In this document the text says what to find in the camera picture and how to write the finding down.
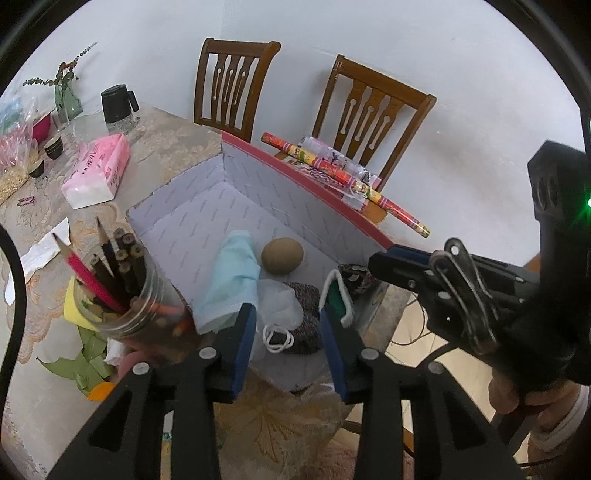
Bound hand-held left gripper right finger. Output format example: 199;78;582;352
318;306;528;480

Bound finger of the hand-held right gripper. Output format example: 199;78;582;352
385;244;446;267
368;251;445;306

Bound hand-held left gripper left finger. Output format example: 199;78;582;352
46;302;257;480

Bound brown knitted sock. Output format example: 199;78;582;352
281;281;325;356
339;263;378;297

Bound white face mask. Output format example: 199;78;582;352
255;278;304;354

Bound light blue face mask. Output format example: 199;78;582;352
193;230;262;334

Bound tan foam ball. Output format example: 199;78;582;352
261;237;305;277

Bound red cardboard box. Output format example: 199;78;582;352
126;130;399;393

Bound green fabric leaves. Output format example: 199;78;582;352
38;323;114;395

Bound person's right forearm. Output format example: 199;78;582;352
526;385;591;467

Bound person's right hand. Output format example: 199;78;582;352
488;367;580;416

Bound red patterned wrapping paper roll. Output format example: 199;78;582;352
261;132;431;238

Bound clear glass jar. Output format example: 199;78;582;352
76;249;201;365

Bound person's pink fuzzy clothing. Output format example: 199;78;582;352
314;438;366;480

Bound clear printed plastic packet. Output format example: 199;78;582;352
300;135;385;193

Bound glass jar of pencils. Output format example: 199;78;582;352
52;217;190;337

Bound brown wooden chair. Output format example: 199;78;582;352
311;54;437;195
193;38;282;144

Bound white paper receipt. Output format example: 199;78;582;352
4;218;71;305

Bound pink tissue pack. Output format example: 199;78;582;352
61;134;131;209

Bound black lidded mug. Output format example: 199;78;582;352
100;84;140;124

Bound bag of beige beans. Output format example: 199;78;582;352
0;157;34;205

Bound clear drinking glass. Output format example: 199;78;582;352
53;111;75;137

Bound pink plastic bag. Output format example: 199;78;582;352
0;134;34;172

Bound green vase with dried flowers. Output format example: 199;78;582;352
23;42;99;121

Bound clear plastic bag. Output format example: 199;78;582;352
0;92;40;136

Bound thin black cable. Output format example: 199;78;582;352
387;295;452;372

